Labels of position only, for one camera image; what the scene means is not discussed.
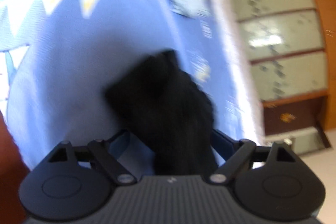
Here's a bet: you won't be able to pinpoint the black pants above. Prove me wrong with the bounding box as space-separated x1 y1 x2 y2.
104 50 218 176

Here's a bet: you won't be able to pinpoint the dark brown wooden door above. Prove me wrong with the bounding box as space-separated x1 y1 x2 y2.
264 96 327 136

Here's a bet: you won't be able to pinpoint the blue patterned bed sheet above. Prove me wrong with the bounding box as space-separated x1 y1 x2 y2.
1 0 244 177

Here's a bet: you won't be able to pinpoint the wardrobe with frosted glass doors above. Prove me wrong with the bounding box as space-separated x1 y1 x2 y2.
232 0 335 131

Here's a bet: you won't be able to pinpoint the white quilted comforter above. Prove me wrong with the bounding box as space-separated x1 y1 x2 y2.
170 0 265 144

